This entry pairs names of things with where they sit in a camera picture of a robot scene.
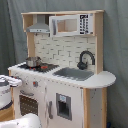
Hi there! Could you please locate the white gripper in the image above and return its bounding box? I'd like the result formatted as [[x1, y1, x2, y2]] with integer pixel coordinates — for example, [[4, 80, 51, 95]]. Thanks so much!
[[0, 75, 22, 87]]

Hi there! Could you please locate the grey toy sink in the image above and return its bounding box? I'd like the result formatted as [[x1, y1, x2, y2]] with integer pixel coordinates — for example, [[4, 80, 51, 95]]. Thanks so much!
[[53, 67, 93, 81]]

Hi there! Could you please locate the grey range hood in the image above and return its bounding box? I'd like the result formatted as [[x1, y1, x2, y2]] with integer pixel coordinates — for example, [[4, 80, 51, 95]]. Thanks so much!
[[26, 14, 50, 33]]

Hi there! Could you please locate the toy oven door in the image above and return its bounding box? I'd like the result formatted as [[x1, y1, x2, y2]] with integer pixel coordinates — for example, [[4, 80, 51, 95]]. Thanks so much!
[[19, 90, 38, 116]]

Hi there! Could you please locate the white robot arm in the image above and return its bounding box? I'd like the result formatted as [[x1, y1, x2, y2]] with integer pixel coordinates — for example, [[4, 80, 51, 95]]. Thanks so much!
[[0, 75, 42, 128]]

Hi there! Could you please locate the silver toy pot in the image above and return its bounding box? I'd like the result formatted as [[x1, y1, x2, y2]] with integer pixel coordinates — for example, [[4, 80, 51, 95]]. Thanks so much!
[[26, 56, 41, 67]]

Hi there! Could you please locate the black toy faucet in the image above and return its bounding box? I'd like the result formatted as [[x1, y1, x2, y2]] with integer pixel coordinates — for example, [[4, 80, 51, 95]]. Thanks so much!
[[77, 51, 95, 70]]

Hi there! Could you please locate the grey cupboard door handle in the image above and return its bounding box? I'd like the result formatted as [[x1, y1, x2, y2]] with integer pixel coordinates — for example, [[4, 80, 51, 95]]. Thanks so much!
[[48, 101, 53, 119]]

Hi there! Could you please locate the white toy microwave door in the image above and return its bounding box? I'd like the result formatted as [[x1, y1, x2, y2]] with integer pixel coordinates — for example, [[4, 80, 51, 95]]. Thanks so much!
[[49, 15, 80, 37]]

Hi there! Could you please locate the black toy stovetop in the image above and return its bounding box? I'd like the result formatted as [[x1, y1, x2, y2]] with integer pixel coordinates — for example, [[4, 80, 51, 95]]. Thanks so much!
[[21, 63, 57, 73]]

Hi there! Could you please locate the wooden toy kitchen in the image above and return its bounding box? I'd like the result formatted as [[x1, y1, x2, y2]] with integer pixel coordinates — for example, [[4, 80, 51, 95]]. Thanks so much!
[[9, 10, 116, 128]]

